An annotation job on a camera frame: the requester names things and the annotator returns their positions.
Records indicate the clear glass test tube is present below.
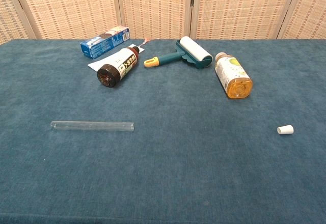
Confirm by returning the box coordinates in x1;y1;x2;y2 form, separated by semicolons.
50;120;135;133

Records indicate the small white tube cap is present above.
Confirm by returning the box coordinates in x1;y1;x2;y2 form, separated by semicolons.
277;125;294;135

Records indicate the dark brown sauce bottle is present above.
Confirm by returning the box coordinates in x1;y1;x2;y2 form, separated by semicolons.
96;47;140;88

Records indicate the teal lint roller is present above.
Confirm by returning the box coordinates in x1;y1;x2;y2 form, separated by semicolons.
143;36;213;70

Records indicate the blue tablecloth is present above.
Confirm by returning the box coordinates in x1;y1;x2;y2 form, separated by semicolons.
0;38;326;224

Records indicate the white paper card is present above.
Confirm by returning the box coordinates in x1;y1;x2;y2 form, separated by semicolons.
87;44;145;72

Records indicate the yellow juice bottle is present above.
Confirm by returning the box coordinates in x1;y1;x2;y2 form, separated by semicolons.
214;52;253;100

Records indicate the blue cookie box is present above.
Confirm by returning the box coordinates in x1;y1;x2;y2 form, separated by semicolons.
80;25;131;59

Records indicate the woven folding screen panel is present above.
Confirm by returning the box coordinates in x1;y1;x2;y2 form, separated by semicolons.
116;0;196;40
277;0;326;40
0;0;36;45
189;0;306;40
10;0;125;40

